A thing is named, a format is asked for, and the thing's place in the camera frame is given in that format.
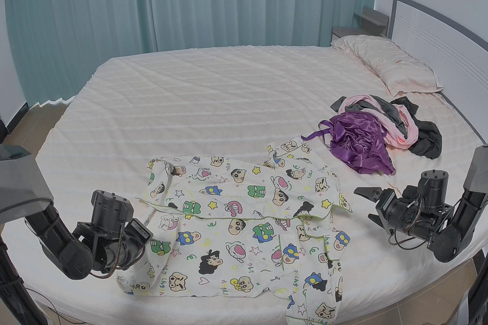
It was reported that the black garment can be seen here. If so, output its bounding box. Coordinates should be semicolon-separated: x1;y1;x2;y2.
389;97;443;159

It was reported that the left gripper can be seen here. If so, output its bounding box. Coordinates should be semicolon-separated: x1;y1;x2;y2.
114;219;154;272

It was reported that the bed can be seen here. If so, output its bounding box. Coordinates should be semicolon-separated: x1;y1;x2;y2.
0;0;488;325

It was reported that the grey bedside table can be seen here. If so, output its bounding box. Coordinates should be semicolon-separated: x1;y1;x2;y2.
332;6;389;39

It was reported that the black cable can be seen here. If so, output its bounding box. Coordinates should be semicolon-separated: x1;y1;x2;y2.
388;232;433;251
89;243;147;280

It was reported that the white printed pyjama top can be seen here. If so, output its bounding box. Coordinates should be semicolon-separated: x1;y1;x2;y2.
116;141;353;325

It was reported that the pink and grey garment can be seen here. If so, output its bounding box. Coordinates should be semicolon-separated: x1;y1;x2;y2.
330;94;420;150

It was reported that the cream pillow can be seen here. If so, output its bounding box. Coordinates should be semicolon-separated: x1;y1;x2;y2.
330;35;445;97

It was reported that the purple satin garment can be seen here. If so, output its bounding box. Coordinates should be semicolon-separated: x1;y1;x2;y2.
301;113;396;176

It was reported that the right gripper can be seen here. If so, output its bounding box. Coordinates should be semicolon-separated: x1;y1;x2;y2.
354;186;424;238

